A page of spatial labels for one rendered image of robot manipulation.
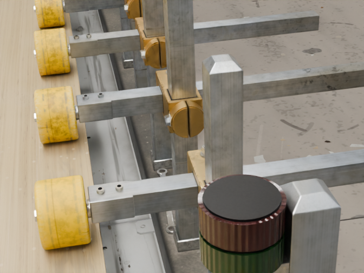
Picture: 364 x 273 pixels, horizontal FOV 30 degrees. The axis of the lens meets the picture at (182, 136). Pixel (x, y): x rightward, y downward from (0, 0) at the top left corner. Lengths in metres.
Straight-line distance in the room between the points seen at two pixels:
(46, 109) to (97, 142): 0.61
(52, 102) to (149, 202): 0.26
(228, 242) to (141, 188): 0.35
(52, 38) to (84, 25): 1.10
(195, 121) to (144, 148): 0.44
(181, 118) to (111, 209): 0.22
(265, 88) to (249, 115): 1.95
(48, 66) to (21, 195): 0.36
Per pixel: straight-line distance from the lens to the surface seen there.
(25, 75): 1.27
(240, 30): 1.27
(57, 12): 1.44
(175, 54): 0.93
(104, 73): 1.93
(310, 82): 1.06
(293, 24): 1.30
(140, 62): 1.48
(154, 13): 1.18
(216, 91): 0.68
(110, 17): 2.12
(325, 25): 4.02
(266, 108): 3.05
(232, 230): 0.44
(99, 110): 1.00
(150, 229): 1.28
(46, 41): 1.21
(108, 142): 1.58
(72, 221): 0.76
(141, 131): 1.44
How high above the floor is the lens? 1.40
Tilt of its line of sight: 30 degrees down
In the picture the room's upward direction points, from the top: 3 degrees counter-clockwise
